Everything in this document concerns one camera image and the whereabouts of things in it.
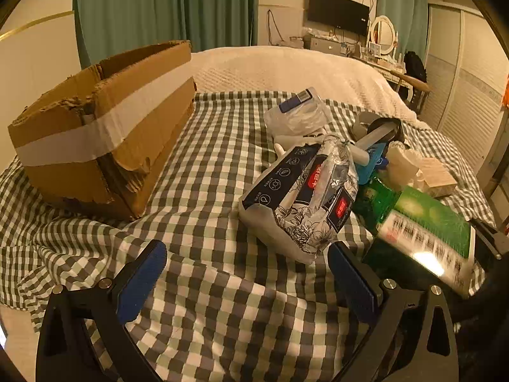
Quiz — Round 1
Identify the small beige box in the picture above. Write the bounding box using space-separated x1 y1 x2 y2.
417 157 458 197

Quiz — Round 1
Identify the white crumpled paper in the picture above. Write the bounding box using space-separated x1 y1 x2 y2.
387 141 422 186

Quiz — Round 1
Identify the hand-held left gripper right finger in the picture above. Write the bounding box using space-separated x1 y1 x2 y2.
328 242 460 382

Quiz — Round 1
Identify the black wall television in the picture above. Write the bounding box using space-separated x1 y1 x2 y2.
308 0 370 36

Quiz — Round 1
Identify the wooden chair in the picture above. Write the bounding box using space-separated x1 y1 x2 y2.
392 69 432 108

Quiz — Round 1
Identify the white floral tissue packet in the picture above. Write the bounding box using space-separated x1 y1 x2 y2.
239 143 359 265

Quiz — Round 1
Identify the green rectangular box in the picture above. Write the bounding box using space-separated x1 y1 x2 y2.
364 185 476 299

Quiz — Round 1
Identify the green foil packet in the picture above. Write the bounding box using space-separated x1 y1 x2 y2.
354 177 400 227

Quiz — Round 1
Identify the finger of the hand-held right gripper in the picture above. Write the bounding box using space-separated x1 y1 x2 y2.
473 219 502 259

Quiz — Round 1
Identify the grey tape roll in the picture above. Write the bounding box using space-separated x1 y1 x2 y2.
352 111 382 136

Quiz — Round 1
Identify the white oval mirror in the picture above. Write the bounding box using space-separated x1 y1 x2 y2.
368 15 399 56

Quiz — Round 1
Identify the white tube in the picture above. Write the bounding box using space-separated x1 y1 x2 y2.
274 135 319 156

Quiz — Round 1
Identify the black bag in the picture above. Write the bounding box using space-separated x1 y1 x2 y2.
403 51 427 84

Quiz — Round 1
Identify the grey cabinet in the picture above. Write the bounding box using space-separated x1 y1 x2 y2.
304 34 343 52

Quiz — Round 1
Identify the wide green curtain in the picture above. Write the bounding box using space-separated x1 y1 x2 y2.
73 0 259 70

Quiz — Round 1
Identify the clear plastic bag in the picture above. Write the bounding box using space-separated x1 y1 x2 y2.
264 88 332 136

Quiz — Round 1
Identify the white dressing table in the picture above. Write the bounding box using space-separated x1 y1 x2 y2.
358 44 406 80

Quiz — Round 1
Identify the brown cardboard box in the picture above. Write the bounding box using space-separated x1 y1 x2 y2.
8 40 198 221

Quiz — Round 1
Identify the white sliding wardrobe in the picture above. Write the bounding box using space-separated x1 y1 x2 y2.
422 3 509 176

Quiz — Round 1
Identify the black round container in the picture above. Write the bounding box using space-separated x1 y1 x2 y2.
366 117 404 144

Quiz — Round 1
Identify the white quilted blanket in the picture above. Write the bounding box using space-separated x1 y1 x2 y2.
191 46 432 130

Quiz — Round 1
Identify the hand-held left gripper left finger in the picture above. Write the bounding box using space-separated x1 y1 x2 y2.
36 239 168 382

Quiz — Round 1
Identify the green checked cloth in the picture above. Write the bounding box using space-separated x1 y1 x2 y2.
0 91 498 382

